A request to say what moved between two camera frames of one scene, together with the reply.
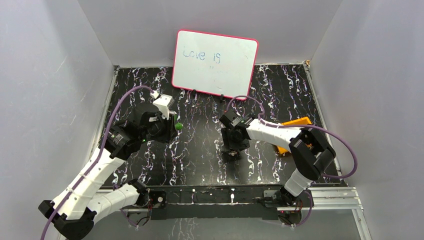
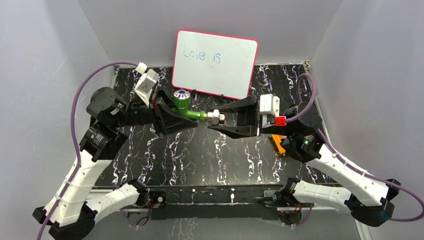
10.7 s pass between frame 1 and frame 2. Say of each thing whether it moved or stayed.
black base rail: stayed
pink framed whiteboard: stayed
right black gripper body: moved
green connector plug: moved
